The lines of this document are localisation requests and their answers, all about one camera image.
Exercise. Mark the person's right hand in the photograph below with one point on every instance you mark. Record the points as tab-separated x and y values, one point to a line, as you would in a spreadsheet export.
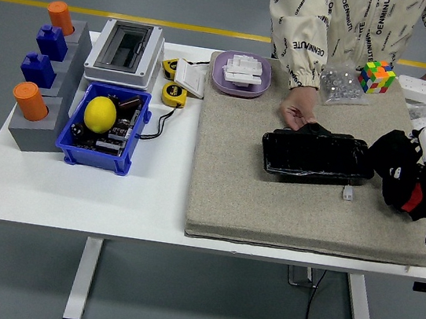
296	108

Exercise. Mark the black glossy panel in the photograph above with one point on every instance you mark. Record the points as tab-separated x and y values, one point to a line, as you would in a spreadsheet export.
309	155

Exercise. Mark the black rag with red patch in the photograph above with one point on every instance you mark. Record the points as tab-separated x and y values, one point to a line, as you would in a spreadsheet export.
392	153

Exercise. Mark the person's right forearm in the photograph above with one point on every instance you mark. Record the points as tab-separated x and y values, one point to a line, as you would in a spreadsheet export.
293	53

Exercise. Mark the clear bag of metal nuts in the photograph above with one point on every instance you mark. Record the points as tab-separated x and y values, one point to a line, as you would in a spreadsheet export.
340	86

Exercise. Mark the multicolour puzzle cube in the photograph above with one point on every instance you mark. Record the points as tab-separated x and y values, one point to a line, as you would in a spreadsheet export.
376	77

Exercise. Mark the purple tray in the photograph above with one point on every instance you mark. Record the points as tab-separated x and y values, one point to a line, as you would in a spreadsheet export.
218	79

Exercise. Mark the grey-brown mat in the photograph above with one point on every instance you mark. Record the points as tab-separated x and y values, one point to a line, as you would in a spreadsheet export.
235	170

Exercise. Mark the person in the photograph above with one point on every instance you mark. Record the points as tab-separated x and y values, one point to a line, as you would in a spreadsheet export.
359	21

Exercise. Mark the yellow tape measure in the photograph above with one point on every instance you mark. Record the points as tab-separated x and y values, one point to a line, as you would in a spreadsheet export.
173	94
169	68

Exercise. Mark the grey white distribution box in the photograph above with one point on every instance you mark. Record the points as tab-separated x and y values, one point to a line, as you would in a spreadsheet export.
147	59

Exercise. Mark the dark cylindrical capacitor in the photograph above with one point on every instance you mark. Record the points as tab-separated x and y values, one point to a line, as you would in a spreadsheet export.
130	101

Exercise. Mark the circuit board parts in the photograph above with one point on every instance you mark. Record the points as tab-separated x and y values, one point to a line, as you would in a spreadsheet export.
119	134

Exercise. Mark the grey stepped block holder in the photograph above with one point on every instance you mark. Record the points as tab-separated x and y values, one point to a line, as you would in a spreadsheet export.
33	136

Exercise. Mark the yellow lemon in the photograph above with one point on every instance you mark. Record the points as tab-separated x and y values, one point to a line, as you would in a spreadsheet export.
100	115

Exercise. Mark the blue plastic bin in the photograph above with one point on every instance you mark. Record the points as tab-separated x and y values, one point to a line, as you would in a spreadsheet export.
94	156

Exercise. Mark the small black capacitor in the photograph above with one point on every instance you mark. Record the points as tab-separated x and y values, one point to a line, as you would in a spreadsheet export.
78	129

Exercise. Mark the orange cylinder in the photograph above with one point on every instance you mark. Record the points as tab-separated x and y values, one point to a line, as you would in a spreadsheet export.
60	17
30	102

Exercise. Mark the blue block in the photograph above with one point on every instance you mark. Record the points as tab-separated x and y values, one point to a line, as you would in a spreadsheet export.
51	41
38	69

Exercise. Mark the stack of white switch parts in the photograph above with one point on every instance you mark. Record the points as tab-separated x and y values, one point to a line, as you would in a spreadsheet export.
243	70

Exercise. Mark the white wall switch plate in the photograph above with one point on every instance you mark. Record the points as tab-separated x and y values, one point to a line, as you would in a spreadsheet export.
190	79

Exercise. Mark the metal bracket under table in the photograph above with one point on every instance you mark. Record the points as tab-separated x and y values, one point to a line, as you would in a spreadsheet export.
299	279

